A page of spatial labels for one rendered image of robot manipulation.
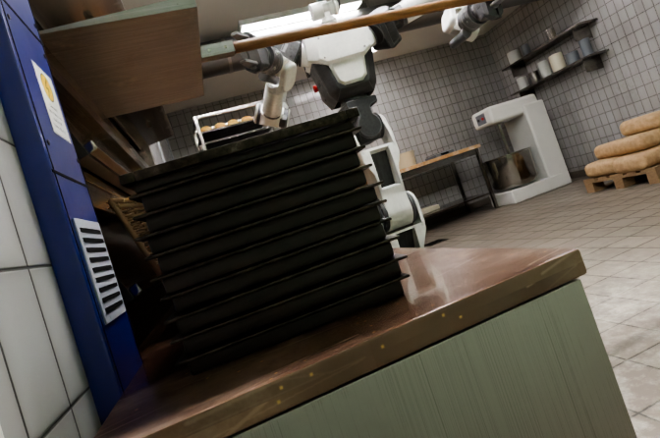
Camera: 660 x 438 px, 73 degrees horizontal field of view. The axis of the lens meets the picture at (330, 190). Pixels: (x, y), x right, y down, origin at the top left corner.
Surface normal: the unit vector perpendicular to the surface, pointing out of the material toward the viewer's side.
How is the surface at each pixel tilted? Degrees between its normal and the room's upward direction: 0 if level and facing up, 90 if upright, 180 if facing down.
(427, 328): 90
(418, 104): 90
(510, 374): 90
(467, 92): 90
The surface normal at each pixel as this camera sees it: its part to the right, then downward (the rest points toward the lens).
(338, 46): 0.11, -0.07
